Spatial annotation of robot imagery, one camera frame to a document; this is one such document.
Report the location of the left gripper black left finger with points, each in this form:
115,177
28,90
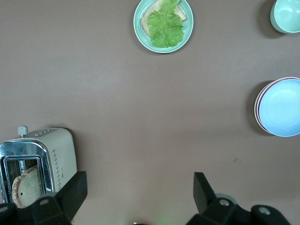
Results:
68,197

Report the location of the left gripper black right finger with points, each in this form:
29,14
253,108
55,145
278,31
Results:
208,199

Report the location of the pink shallow bowl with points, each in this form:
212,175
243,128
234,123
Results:
257,109

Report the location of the blue shallow bowl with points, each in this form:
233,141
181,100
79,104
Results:
281,107

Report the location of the round bread slice in toaster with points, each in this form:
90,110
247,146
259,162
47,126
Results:
28,187

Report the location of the beige chrome toaster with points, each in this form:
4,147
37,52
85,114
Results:
63,152

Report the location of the green plate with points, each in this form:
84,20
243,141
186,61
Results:
187,30

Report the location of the green lettuce leaf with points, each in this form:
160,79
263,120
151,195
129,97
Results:
166,28

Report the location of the square bread slice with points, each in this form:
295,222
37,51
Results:
146,21

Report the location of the green deep bowl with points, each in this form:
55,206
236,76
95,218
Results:
287,16

